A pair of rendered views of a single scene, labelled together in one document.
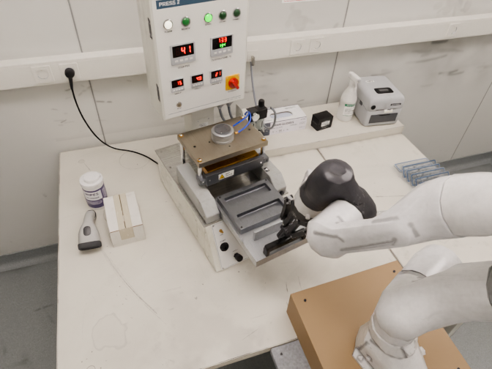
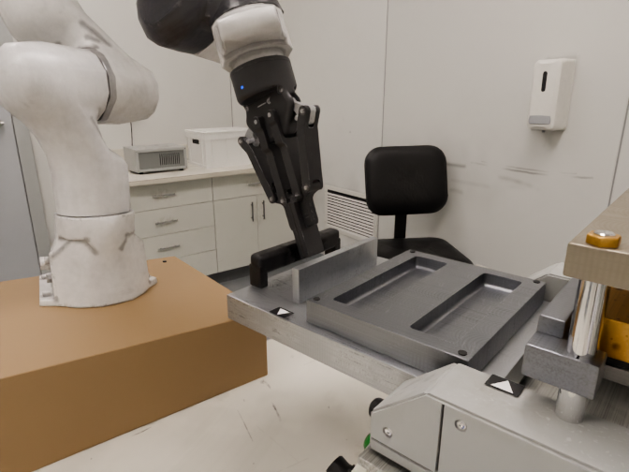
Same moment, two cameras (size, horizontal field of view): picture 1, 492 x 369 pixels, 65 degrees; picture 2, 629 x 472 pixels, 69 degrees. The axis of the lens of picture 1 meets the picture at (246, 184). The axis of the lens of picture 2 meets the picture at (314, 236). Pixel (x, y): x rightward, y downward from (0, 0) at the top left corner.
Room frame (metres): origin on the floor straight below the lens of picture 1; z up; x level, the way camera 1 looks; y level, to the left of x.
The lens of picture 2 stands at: (1.29, -0.27, 1.19)
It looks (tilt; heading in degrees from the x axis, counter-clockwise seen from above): 17 degrees down; 164
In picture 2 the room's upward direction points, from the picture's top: straight up
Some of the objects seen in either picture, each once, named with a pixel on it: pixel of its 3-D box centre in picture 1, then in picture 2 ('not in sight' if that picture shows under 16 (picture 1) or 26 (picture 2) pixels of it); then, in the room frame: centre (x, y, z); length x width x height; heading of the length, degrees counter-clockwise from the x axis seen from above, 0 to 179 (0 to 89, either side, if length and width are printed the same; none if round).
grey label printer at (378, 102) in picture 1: (375, 99); not in sight; (1.80, -0.65, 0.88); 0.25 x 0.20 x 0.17; 15
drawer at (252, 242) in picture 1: (261, 216); (390, 299); (0.86, -0.06, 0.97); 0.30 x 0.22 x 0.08; 33
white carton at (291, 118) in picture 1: (280, 119); not in sight; (1.64, -0.16, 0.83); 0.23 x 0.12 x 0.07; 112
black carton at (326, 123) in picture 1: (321, 120); not in sight; (1.66, -0.37, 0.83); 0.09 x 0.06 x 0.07; 121
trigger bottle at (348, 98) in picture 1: (349, 97); not in sight; (1.75, -0.50, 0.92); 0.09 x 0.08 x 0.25; 24
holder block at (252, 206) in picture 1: (254, 204); (430, 301); (0.90, -0.03, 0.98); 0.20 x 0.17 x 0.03; 123
